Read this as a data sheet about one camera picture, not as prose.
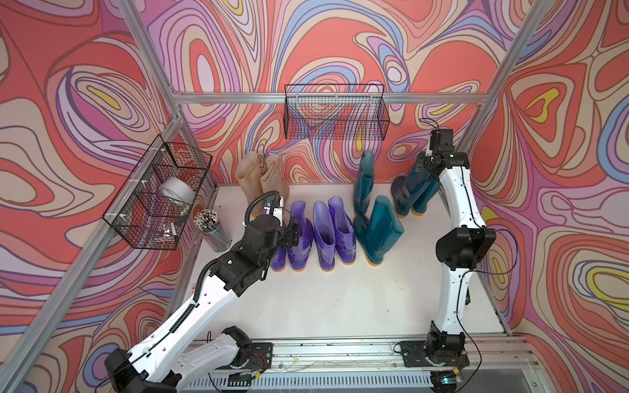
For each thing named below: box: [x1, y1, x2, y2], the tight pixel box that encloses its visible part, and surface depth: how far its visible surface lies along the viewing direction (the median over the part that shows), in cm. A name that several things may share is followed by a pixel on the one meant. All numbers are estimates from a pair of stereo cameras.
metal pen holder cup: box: [193, 207, 232, 253], surface depth 86 cm
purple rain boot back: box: [328, 196, 358, 266], surface depth 82 cm
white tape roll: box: [159, 176, 197, 204], surface depth 76 cm
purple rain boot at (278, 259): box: [270, 247, 287, 272], surface depth 89 cm
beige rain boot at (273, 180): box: [259, 153, 291, 224], surface depth 90 cm
